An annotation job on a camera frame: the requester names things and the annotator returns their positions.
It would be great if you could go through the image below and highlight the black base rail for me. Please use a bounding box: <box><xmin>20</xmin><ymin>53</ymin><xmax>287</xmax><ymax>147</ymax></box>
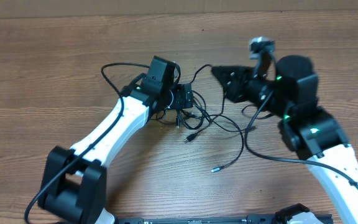
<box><xmin>115</xmin><ymin>214</ymin><xmax>277</xmax><ymax>224</ymax></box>

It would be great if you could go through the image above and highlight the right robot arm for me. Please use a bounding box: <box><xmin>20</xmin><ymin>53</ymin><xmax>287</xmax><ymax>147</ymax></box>
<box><xmin>211</xmin><ymin>55</ymin><xmax>358</xmax><ymax>223</ymax></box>

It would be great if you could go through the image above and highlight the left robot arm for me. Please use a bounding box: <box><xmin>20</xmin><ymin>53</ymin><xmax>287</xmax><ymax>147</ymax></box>
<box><xmin>29</xmin><ymin>56</ymin><xmax>182</xmax><ymax>223</ymax></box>

